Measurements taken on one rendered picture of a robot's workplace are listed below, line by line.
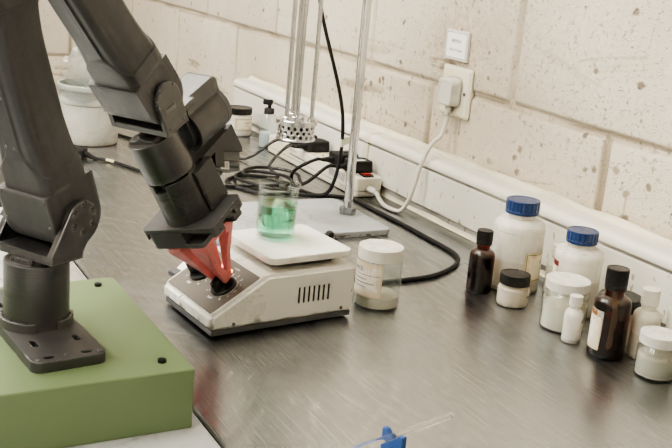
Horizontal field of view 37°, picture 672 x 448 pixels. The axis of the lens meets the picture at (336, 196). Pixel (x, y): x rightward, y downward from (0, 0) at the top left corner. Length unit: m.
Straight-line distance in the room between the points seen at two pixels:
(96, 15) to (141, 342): 0.32
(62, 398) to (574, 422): 0.51
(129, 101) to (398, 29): 0.96
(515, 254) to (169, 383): 0.62
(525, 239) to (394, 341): 0.29
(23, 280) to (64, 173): 0.11
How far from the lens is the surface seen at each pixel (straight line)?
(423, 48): 1.83
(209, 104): 1.13
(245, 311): 1.17
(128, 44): 1.01
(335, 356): 1.14
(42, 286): 0.98
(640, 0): 1.43
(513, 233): 1.39
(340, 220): 1.64
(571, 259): 1.34
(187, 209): 1.11
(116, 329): 1.03
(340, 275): 1.22
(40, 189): 0.95
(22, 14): 0.91
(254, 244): 1.22
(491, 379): 1.13
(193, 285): 1.22
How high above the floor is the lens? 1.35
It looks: 14 degrees down
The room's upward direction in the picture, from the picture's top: 5 degrees clockwise
